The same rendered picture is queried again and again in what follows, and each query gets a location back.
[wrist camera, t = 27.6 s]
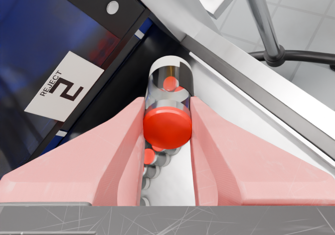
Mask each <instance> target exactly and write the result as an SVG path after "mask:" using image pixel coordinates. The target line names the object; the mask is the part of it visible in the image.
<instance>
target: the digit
mask: <svg viewBox="0 0 335 235"><path fill-rule="evenodd" d="M60 83H62V84H65V85H67V87H66V88H65V90H64V91H63V92H62V94H61V95H60V97H63V98H65V99H68V100H71V101H74V100H75V99H76V98H77V96H78V95H79V94H80V92H81V91H82V90H83V89H84V88H83V87H81V86H80V88H79V89H78V90H77V92H76V93H75V94H74V95H73V96H71V95H68V94H67V92H68V91H69V90H70V89H71V87H72V86H73V85H74V83H72V82H70V81H67V80H65V79H63V78H61V77H59V78H58V80H57V81H56V82H55V84H54V85H53V86H52V88H51V89H50V90H49V93H52V94H53V92H54V91H55V90H56V88H57V87H58V86H59V84H60Z"/></svg>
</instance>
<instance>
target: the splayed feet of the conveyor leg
mask: <svg viewBox="0 0 335 235"><path fill-rule="evenodd" d="M279 46H280V49H281V54H280V56H279V57H278V58H276V59H271V58H269V57H268V55H267V53H266V50H265V51H256V52H249V53H247V54H249V55H250V56H252V57H253V58H255V59H256V60H258V61H259V62H260V61H266V63H267V64H268V65H269V66H271V67H279V66H281V65H283V64H284V62H285V61H303V62H312V63H320V64H329V65H330V68H331V70H333V71H334V72H335V54H331V53H322V52H314V51H304V50H285V49H284V47H283V46H282V45H279Z"/></svg>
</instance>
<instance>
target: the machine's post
mask: <svg viewBox="0 0 335 235"><path fill-rule="evenodd" d="M137 1H138V2H139V3H141V4H142V5H144V6H145V7H146V8H147V9H148V10H149V11H150V12H151V14H150V15H149V16H148V17H149V19H150V20H151V21H152V22H153V23H154V24H155V25H156V26H157V27H158V28H159V29H161V30H162V31H163V32H165V33H166V34H167V35H169V36H170V37H171V38H173V39H174V40H175V41H177V42H178V43H179V44H180V43H181V42H182V41H183V39H184V38H185V37H186V36H187V35H189V36H191V37H192V38H194V37H195V36H196V35H197V33H198V32H199V31H200V30H201V29H202V27H203V26H204V25H205V26H207V27H208V28H210V29H211V30H213V31H214V32H216V33H217V34H219V35H220V36H222V35H221V33H220V31H219V30H218V28H217V27H216V25H215V24H214V22H213V21H212V19H211V17H210V16H209V14H208V13H207V11H206V10H205V8H204V6H203V5H202V3H201V2H200V0H137ZM222 37H223V36H222Z"/></svg>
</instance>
